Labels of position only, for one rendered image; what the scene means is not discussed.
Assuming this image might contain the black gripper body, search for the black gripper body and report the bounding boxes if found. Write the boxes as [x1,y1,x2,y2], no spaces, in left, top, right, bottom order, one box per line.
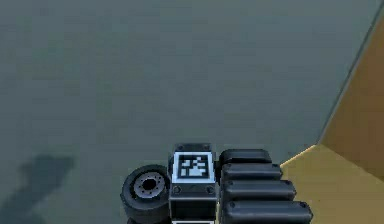
[120,164,173,224]

